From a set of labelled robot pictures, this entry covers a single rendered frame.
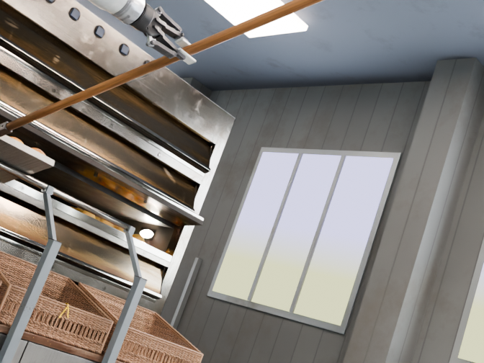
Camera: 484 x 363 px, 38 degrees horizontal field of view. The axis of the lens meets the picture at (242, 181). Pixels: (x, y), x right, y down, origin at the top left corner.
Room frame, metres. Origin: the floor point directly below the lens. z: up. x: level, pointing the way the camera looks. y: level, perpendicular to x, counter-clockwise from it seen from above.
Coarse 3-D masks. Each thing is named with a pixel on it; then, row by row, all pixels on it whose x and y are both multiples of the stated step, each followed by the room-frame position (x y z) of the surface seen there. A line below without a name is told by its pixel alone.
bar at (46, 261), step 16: (48, 192) 3.00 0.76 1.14; (64, 192) 3.07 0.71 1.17; (48, 208) 2.95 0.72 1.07; (96, 208) 3.20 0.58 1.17; (48, 224) 2.91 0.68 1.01; (48, 240) 2.86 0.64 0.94; (128, 240) 3.32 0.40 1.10; (48, 256) 2.84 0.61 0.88; (48, 272) 2.86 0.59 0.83; (32, 288) 2.84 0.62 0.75; (32, 304) 2.85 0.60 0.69; (128, 304) 3.17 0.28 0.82; (16, 320) 2.85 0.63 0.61; (128, 320) 3.18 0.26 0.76; (16, 336) 2.84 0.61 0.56; (112, 336) 3.19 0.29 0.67; (0, 352) 2.86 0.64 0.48; (112, 352) 3.17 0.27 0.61
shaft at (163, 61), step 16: (304, 0) 1.63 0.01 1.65; (320, 0) 1.61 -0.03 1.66; (256, 16) 1.74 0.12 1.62; (272, 16) 1.70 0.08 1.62; (224, 32) 1.82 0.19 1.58; (240, 32) 1.79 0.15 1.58; (192, 48) 1.90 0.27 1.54; (144, 64) 2.05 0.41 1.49; (160, 64) 2.00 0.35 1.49; (112, 80) 2.15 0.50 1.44; (128, 80) 2.11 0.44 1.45; (80, 96) 2.26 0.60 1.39; (32, 112) 2.46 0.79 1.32; (48, 112) 2.40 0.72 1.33
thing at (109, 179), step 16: (0, 112) 3.01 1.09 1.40; (16, 128) 3.13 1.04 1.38; (32, 128) 3.12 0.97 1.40; (32, 144) 3.29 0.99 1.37; (48, 144) 3.23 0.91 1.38; (64, 160) 3.40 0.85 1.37; (80, 160) 3.34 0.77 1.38; (112, 176) 3.47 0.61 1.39; (128, 192) 3.67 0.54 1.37; (144, 192) 3.61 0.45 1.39; (160, 208) 3.81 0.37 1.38; (176, 208) 3.78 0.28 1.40; (176, 224) 4.04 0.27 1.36; (192, 224) 3.96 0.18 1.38
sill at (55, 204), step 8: (8, 184) 3.28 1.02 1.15; (16, 184) 3.31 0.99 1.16; (24, 192) 3.35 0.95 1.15; (32, 192) 3.38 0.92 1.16; (40, 192) 3.40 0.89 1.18; (40, 200) 3.41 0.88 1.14; (56, 200) 3.47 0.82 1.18; (56, 208) 3.48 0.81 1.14; (64, 208) 3.51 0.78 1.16; (72, 208) 3.54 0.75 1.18; (72, 216) 3.55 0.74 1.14; (80, 216) 3.58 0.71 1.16; (88, 216) 3.61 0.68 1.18; (96, 224) 3.65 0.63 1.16; (104, 224) 3.69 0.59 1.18; (112, 232) 3.73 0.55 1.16; (120, 232) 3.76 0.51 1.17; (136, 240) 3.85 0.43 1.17; (144, 248) 3.90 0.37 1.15; (152, 248) 3.93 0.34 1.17; (160, 256) 3.98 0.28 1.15; (168, 256) 4.02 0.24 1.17
